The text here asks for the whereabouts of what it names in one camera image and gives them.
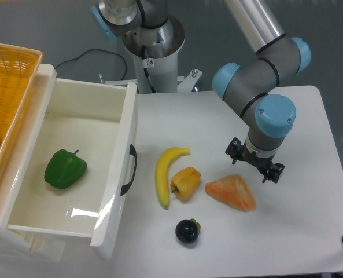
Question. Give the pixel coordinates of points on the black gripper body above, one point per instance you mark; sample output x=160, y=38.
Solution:
x=256, y=157

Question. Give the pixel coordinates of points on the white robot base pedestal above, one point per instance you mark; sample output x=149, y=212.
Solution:
x=155, y=57

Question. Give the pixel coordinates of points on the orange bread slice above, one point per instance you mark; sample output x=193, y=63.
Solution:
x=233, y=191

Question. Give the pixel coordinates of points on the yellow bell pepper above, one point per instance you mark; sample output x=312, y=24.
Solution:
x=184, y=183

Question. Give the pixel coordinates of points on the white top drawer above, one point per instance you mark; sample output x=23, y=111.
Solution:
x=100, y=121

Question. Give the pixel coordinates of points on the yellow woven basket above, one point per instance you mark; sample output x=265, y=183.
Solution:
x=18, y=67

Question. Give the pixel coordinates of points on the black drawer handle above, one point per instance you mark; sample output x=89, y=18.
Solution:
x=132, y=169

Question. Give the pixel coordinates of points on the dark purple mangosteen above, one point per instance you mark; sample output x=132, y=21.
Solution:
x=187, y=231

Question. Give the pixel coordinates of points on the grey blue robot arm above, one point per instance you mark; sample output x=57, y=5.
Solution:
x=246, y=90

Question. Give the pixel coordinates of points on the green bell pepper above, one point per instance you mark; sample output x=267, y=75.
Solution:
x=64, y=169

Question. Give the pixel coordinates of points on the yellow banana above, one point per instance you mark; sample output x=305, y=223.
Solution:
x=161, y=172

